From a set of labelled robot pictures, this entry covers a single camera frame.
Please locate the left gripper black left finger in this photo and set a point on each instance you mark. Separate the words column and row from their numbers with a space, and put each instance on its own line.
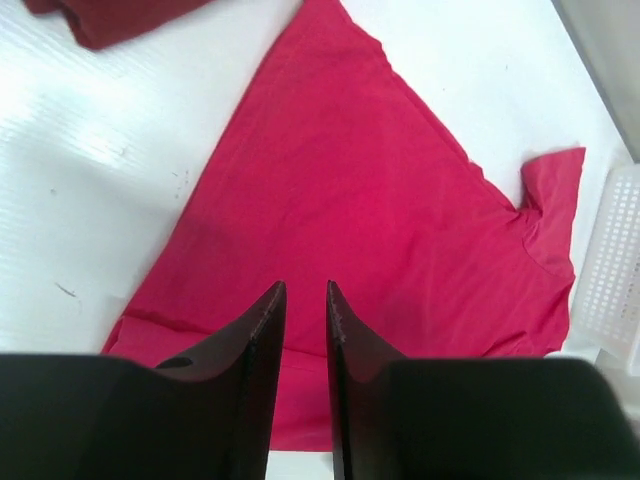
column 206, row 413

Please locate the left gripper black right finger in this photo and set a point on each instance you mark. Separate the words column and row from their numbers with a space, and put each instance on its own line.
column 395, row 417

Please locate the magenta t-shirt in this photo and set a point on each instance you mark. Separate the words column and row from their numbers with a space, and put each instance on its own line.
column 333, row 169

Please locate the dark red t-shirt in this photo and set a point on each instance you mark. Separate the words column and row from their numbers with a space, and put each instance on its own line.
column 100, row 24

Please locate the white plastic basket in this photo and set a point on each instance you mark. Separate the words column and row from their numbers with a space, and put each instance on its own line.
column 606, row 302

